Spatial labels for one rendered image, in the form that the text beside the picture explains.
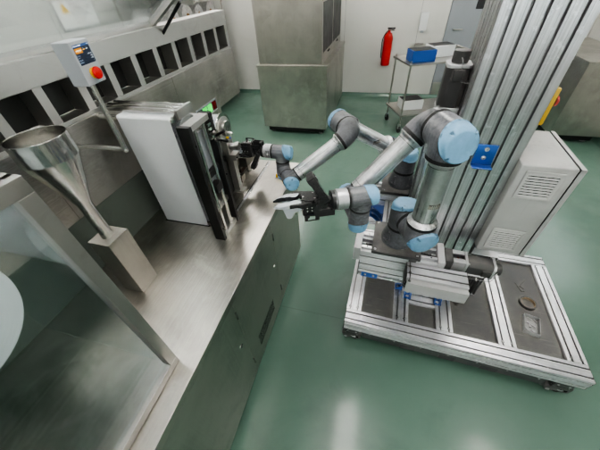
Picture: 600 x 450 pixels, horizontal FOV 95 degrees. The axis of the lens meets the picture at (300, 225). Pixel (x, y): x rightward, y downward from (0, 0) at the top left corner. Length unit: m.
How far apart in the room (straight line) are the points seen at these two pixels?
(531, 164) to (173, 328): 1.45
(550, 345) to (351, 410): 1.17
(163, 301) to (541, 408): 2.01
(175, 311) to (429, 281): 1.09
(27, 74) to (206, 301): 0.93
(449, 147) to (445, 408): 1.47
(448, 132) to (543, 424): 1.69
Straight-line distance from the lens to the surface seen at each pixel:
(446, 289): 1.43
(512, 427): 2.10
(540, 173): 1.39
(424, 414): 1.94
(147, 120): 1.25
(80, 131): 1.37
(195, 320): 1.12
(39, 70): 1.32
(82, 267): 0.69
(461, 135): 0.95
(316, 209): 0.93
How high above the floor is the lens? 1.81
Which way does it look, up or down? 42 degrees down
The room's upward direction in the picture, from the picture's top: 4 degrees counter-clockwise
